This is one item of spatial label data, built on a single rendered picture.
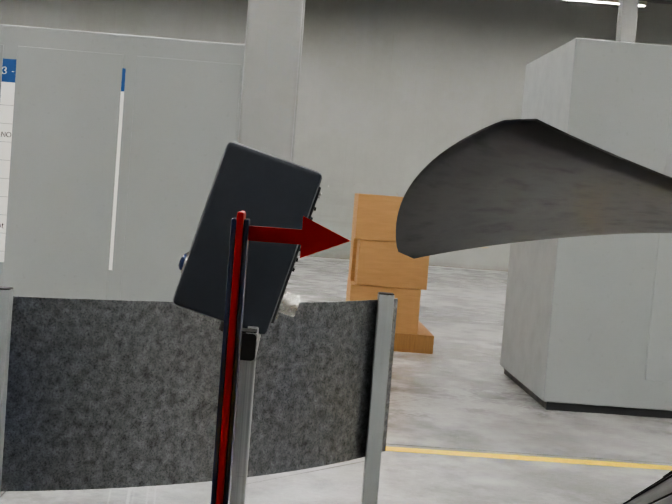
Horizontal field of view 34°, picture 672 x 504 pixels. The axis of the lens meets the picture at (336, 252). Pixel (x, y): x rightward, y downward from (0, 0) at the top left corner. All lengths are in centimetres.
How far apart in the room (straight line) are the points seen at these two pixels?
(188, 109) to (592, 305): 270
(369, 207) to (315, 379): 608
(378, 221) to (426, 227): 800
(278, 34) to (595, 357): 304
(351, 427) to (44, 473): 79
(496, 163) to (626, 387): 640
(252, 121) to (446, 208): 425
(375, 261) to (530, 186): 810
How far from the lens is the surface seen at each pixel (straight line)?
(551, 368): 679
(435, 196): 61
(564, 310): 676
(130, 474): 242
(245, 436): 117
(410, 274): 870
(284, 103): 487
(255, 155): 119
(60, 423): 236
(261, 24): 491
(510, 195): 60
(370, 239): 865
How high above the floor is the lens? 121
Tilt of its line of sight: 3 degrees down
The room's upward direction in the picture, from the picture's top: 4 degrees clockwise
